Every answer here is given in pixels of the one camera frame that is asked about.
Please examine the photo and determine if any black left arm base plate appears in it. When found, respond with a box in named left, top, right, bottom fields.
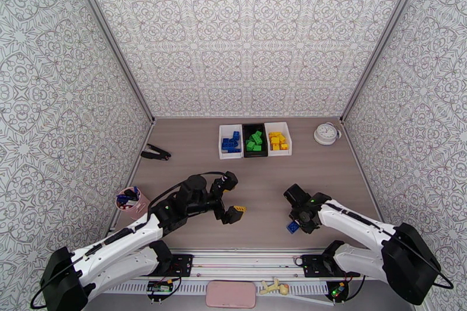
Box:
left=135, top=253, right=194, bottom=278

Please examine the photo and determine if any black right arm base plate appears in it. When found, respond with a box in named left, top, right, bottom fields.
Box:
left=301, top=253, right=362, bottom=279

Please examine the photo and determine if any pink rectangular pad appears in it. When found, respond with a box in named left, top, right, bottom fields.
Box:
left=205, top=281, right=257, bottom=309

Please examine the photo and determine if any white round alarm clock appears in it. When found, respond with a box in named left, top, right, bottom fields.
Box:
left=313, top=122, right=343, bottom=146

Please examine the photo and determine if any small wooden toy figure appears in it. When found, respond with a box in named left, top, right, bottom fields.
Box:
left=259, top=277, right=290, bottom=296

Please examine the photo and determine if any aluminium frame post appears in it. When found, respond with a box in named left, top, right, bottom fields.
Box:
left=340, top=0, right=428, bottom=125
left=62, top=0, right=157, bottom=125

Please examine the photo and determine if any white slotted cable duct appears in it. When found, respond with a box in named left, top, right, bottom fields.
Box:
left=89, top=281, right=329, bottom=295

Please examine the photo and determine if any black plastic bin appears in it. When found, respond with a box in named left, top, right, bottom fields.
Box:
left=242, top=123, right=269, bottom=158

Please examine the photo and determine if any aluminium mounting rail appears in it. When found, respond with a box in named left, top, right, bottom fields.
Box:
left=82, top=247, right=420, bottom=282

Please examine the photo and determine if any small green circuit board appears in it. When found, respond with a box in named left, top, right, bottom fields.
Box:
left=147, top=281, right=174, bottom=294
left=326, top=281, right=349, bottom=302

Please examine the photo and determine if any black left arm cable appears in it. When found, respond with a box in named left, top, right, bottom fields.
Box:
left=30, top=171, right=229, bottom=310

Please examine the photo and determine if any white plastic bin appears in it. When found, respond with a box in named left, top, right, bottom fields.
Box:
left=218, top=124, right=245, bottom=160
left=264, top=122, right=293, bottom=157

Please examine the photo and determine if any pink pen cup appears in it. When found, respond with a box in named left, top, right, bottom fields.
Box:
left=116, top=186, right=151, bottom=221

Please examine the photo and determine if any black wire stripper tool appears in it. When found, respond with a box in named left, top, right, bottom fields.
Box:
left=141, top=144, right=172, bottom=161

